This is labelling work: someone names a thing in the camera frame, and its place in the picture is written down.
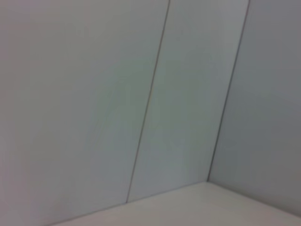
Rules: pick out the white backdrop panel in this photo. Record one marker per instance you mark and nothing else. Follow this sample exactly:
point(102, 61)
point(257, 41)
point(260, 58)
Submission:
point(70, 94)
point(270, 94)
point(188, 94)

